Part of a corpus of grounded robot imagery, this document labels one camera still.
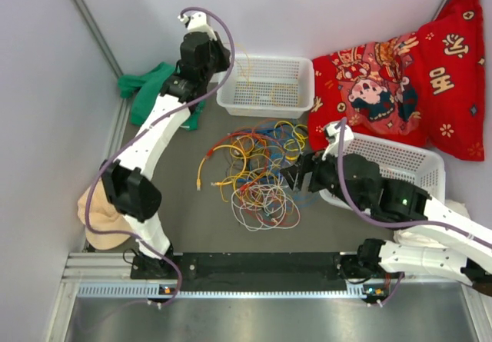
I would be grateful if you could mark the white cloth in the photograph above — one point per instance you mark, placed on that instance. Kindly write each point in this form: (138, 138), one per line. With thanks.
(408, 238)

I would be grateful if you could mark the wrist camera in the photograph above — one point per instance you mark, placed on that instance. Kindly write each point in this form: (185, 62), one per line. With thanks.
(338, 136)
(197, 22)

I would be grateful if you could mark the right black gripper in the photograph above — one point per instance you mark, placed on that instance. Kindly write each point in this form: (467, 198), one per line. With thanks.
(307, 163)

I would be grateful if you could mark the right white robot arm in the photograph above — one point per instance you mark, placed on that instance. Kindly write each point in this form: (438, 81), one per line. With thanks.
(460, 250)

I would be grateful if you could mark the white basket at back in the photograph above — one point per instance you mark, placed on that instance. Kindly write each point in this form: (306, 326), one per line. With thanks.
(268, 87)

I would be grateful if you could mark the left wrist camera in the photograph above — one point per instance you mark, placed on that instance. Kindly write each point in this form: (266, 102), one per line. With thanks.
(197, 22)

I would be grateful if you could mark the white basket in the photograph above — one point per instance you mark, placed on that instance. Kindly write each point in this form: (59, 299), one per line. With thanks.
(268, 87)
(379, 159)

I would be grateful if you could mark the red patterned cloth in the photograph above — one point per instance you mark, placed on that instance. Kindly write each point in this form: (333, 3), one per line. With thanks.
(423, 88)

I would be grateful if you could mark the white basket at right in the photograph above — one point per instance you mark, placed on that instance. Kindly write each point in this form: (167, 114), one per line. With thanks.
(379, 159)

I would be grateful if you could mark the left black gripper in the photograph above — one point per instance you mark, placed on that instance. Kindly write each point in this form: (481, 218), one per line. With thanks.
(222, 52)

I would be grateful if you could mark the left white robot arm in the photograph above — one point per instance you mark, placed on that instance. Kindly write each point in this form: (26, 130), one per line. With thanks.
(127, 180)

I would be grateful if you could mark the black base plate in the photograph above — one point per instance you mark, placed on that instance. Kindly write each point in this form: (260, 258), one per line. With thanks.
(311, 271)

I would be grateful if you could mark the beige cloth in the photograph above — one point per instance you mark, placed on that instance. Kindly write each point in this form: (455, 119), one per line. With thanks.
(104, 217)

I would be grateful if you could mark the green cloth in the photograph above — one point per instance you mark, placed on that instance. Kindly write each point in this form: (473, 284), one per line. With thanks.
(144, 90)

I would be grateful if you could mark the grey slotted cable duct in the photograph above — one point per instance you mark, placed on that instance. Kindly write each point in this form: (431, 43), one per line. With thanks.
(162, 291)

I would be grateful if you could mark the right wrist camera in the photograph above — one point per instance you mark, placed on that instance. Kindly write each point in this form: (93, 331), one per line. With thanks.
(338, 136)

